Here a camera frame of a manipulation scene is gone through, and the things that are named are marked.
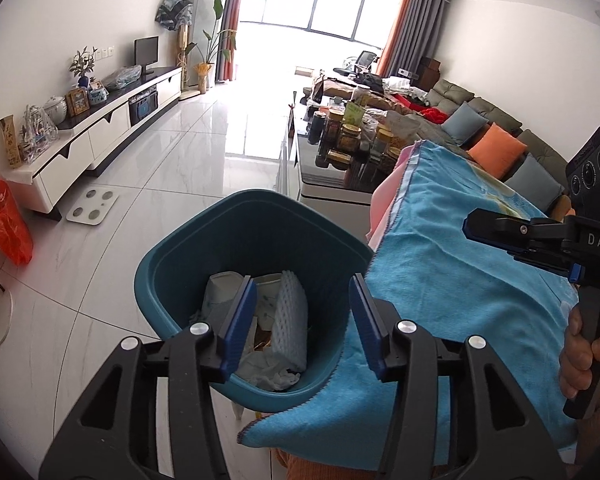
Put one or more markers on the cloth covered standing fan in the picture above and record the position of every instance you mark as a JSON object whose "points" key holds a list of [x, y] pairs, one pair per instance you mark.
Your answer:
{"points": [[172, 10]]}

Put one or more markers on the white tissue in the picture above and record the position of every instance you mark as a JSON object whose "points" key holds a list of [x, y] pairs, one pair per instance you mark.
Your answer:
{"points": [[270, 370], [220, 292]]}

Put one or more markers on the plastic wrapped item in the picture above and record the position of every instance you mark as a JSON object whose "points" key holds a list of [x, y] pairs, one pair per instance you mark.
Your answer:
{"points": [[122, 76]]}

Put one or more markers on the white ceramic jar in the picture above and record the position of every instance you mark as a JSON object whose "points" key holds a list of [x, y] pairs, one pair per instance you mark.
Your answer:
{"points": [[55, 109]]}

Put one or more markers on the group of glass jars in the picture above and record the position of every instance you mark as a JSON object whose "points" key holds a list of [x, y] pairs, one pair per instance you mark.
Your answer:
{"points": [[350, 135]]}

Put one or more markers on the wooden picture frame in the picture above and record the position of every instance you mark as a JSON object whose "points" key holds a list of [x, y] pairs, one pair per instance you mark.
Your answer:
{"points": [[78, 102]]}

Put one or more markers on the orange grey curtain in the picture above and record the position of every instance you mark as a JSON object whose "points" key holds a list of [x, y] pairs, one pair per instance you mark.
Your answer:
{"points": [[410, 30]]}

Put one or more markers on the white foam net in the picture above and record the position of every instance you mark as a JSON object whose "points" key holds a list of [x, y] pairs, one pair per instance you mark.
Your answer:
{"points": [[290, 320]]}

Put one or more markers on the blue printed towel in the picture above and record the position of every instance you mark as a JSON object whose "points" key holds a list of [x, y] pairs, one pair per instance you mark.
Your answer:
{"points": [[455, 290]]}

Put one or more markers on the glass top coffee table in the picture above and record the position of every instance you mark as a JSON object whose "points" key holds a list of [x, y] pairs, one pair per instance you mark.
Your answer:
{"points": [[330, 185]]}

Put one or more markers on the black bag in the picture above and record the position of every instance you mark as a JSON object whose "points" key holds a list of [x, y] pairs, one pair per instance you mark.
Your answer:
{"points": [[374, 82]]}

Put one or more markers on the large window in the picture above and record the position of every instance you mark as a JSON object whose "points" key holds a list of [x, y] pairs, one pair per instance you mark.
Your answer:
{"points": [[320, 5]]}

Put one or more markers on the white standing air conditioner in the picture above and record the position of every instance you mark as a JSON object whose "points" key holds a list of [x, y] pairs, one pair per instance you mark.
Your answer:
{"points": [[205, 5]]}

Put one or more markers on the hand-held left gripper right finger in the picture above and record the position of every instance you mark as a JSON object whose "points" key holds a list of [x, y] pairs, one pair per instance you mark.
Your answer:
{"points": [[367, 325]]}

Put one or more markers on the orange plastic bag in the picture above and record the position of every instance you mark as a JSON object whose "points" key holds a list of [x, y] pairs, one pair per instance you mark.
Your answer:
{"points": [[7, 230]]}

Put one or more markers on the brown box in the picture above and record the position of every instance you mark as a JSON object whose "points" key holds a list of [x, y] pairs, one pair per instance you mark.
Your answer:
{"points": [[429, 71]]}

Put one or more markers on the plastic wrapped model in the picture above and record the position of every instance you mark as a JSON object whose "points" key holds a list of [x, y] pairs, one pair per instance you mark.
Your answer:
{"points": [[37, 132]]}

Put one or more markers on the blue vase with branches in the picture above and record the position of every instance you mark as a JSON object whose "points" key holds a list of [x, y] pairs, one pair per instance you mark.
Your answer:
{"points": [[83, 67]]}

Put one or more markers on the person's right hand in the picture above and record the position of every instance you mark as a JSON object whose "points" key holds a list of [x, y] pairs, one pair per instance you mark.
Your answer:
{"points": [[575, 355]]}

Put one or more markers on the black office chair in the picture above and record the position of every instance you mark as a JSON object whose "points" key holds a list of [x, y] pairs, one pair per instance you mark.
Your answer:
{"points": [[364, 60]]}

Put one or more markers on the tall potted plant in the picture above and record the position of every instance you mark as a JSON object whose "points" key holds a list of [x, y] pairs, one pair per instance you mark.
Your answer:
{"points": [[210, 50]]}

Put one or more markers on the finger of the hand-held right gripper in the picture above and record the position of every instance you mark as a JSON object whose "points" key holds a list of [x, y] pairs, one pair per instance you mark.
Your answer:
{"points": [[510, 230], [545, 265]]}

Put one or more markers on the white bathroom scale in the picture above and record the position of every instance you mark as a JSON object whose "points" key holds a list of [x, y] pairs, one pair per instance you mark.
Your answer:
{"points": [[92, 205]]}

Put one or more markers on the person's right forearm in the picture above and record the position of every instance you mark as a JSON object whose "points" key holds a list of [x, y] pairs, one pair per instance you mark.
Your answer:
{"points": [[597, 442]]}

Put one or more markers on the green sofa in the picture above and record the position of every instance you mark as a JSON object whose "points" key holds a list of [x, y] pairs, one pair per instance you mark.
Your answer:
{"points": [[505, 120]]}

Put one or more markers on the black monitor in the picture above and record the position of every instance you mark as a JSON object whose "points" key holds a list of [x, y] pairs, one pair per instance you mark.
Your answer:
{"points": [[146, 52]]}

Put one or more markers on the white black media cabinet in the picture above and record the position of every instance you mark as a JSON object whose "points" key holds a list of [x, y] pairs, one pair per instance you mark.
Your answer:
{"points": [[100, 130]]}

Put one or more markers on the orange cushion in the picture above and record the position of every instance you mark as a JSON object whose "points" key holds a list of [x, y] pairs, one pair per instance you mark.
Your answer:
{"points": [[497, 152]]}

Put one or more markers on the red cloth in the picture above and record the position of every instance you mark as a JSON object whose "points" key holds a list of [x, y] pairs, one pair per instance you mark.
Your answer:
{"points": [[434, 114]]}

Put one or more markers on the teal trash bin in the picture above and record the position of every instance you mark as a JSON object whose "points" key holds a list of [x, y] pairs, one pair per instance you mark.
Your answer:
{"points": [[260, 230]]}

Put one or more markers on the striped red grey curtain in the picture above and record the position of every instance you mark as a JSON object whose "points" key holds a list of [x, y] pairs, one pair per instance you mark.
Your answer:
{"points": [[230, 20]]}

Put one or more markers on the blue white ceramic pot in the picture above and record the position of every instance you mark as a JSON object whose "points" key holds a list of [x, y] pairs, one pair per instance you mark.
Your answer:
{"points": [[98, 96]]}

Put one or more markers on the pink cloth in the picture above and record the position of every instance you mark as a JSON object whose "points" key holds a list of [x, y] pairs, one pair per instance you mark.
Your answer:
{"points": [[385, 195]]}

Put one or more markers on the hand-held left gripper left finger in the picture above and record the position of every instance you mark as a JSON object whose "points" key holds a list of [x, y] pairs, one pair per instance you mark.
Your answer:
{"points": [[240, 320]]}

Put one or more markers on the blue cushion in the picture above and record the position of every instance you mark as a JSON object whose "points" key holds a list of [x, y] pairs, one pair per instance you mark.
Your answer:
{"points": [[465, 122], [535, 182]]}

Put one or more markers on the white plastic bags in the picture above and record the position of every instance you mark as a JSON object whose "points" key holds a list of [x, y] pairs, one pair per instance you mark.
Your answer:
{"points": [[399, 84]]}

